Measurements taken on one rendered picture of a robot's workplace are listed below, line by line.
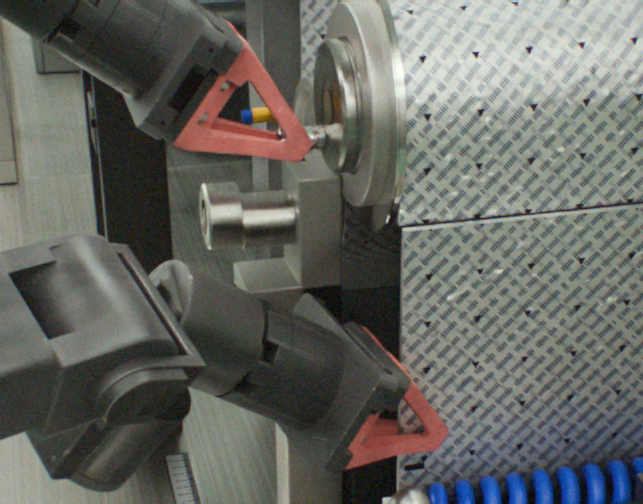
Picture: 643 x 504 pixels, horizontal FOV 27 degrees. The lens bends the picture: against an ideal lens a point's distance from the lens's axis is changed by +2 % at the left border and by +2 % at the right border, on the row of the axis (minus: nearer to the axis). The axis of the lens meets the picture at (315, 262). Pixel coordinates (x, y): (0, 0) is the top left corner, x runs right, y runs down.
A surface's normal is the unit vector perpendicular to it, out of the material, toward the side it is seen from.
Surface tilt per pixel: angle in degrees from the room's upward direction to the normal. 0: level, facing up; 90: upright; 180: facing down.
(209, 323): 74
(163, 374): 40
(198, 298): 55
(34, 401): 118
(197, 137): 102
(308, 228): 90
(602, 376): 92
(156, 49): 84
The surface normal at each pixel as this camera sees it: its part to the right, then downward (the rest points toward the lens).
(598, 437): 0.23, 0.40
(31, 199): -0.02, -0.92
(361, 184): -0.97, 0.10
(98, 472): 0.18, 0.61
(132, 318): 0.47, -0.68
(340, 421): -0.75, -0.37
